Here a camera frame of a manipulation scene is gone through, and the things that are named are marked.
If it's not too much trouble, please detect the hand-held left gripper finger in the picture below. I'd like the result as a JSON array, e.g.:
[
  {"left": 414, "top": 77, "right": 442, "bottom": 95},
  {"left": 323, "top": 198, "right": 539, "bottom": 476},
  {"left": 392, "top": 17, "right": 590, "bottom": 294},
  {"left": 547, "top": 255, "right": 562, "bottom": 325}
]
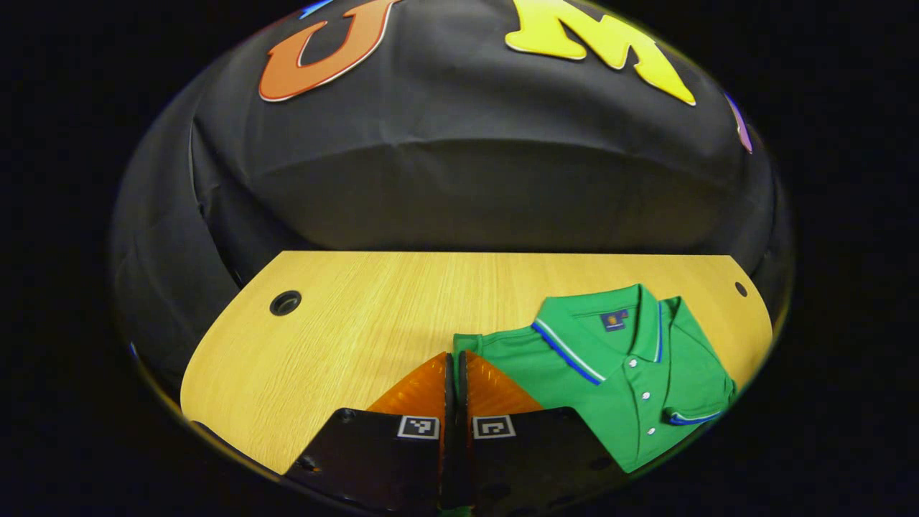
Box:
[
  {"left": 457, "top": 350, "right": 625, "bottom": 514},
  {"left": 284, "top": 352, "right": 457, "bottom": 512}
]

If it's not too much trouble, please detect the green T-shirt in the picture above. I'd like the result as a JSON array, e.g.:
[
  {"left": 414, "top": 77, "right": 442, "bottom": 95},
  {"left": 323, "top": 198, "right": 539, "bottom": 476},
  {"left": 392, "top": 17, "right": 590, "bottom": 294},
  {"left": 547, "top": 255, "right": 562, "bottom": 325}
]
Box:
[{"left": 452, "top": 284, "right": 739, "bottom": 475}]

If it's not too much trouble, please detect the black backdrop cloth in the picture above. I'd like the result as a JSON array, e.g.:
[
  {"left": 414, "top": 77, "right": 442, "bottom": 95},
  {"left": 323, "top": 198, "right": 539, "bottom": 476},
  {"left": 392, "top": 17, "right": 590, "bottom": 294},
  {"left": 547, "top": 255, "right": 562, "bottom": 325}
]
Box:
[{"left": 111, "top": 0, "right": 794, "bottom": 403}]

